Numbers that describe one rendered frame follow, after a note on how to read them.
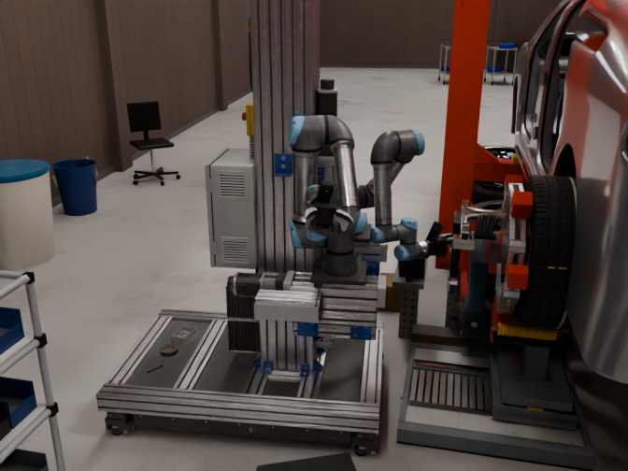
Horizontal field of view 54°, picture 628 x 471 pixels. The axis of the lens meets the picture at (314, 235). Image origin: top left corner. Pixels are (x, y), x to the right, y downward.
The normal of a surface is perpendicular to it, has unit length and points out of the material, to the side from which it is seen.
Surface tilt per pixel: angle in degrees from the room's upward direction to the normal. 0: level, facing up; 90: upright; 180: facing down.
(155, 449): 0
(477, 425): 0
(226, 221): 90
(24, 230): 94
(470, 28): 90
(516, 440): 0
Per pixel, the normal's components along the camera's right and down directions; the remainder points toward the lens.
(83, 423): 0.00, -0.94
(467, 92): -0.22, 0.33
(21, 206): 0.62, 0.33
